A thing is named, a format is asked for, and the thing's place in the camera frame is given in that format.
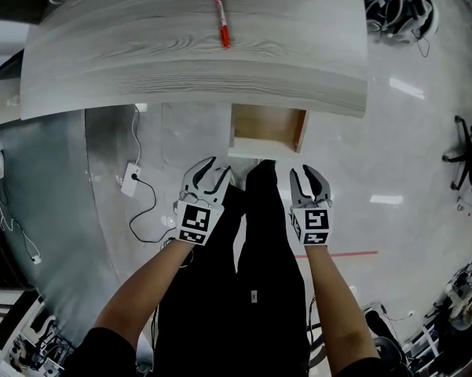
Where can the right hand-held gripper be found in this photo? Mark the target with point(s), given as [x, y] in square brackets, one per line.
[316, 222]

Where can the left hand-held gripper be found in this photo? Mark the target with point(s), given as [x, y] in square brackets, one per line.
[194, 220]

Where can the wooden drawer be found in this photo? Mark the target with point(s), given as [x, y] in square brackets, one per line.
[265, 126]

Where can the person's left forearm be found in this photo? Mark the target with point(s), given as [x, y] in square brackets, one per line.
[141, 297]

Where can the person's right forearm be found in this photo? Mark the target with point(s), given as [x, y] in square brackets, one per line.
[337, 301]

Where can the grey wooden desk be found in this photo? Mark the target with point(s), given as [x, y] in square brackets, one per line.
[180, 53]

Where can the person's white left shoe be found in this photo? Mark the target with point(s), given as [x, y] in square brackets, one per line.
[237, 179]

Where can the person's white shoe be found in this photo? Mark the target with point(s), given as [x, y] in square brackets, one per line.
[253, 164]
[237, 179]

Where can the person's white right shoe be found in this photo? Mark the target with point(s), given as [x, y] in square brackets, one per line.
[253, 164]

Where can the white power strip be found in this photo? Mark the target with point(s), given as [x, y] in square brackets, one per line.
[131, 179]

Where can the person's black trousers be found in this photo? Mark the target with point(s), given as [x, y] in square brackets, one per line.
[239, 308]

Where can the red marker pen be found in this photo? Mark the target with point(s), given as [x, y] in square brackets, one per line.
[222, 22]

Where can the black office chair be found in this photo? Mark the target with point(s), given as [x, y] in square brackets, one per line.
[469, 151]

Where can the cluttered workbench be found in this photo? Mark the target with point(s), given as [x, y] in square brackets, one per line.
[459, 297]

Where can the small white charger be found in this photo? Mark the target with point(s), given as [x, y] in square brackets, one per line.
[36, 259]

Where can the person's black shirt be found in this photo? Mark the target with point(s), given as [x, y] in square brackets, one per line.
[102, 356]

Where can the pile of black-white headsets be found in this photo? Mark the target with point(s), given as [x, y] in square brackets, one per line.
[396, 6]

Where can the cluttered equipment rack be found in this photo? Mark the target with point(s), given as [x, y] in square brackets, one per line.
[35, 344]

